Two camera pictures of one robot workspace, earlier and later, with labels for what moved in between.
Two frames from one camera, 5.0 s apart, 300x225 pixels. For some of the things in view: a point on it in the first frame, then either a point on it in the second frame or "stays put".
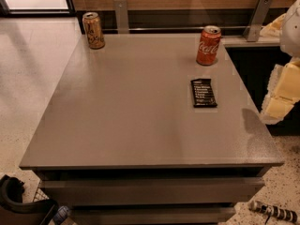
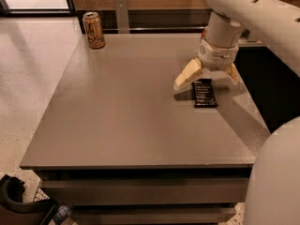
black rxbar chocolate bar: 203,96 stays put
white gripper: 291,32 → 217,56
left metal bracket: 121,13 stays put
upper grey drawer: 152,191 stays put
